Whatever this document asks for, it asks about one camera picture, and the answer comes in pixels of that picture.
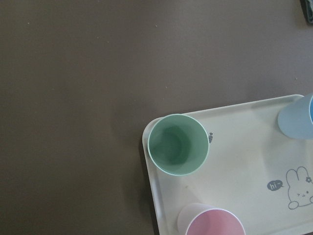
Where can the pink plastic cup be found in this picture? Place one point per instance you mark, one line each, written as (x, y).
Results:
(203, 219)

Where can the blue plastic cup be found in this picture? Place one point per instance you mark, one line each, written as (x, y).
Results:
(296, 119)

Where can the green plastic cup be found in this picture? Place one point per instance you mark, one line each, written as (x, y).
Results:
(178, 144)

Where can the cream rabbit print tray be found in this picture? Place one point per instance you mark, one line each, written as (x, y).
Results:
(252, 170)

